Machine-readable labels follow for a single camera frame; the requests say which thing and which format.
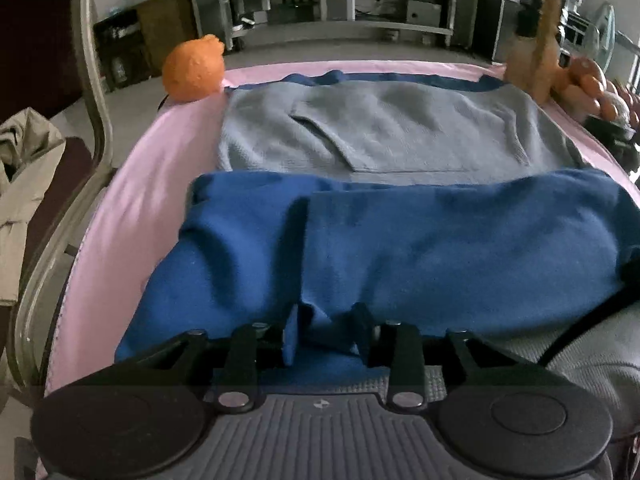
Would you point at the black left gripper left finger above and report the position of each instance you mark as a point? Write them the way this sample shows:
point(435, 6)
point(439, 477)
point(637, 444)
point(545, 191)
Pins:
point(296, 329)

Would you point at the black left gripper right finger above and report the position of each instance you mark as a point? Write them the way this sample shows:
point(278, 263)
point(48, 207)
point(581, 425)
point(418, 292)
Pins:
point(367, 334)

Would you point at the grey and blue hoodie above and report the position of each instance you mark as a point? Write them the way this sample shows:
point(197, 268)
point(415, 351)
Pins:
point(493, 258)

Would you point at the pink tablecloth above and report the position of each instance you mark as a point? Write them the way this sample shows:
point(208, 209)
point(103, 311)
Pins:
point(549, 402)

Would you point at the amber drink bottle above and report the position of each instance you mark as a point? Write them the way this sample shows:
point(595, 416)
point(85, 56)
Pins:
point(533, 58)

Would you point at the beige jacket on chair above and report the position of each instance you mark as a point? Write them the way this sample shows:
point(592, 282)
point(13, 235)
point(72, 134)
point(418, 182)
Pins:
point(31, 149)

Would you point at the white TV stand shelf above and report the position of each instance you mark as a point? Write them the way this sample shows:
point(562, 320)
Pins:
point(427, 17)

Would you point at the brown wooden cabinet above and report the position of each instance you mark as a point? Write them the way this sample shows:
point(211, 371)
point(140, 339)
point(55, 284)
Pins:
point(164, 25)

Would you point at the standing electric fan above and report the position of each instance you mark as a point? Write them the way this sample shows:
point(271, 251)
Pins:
point(600, 36)

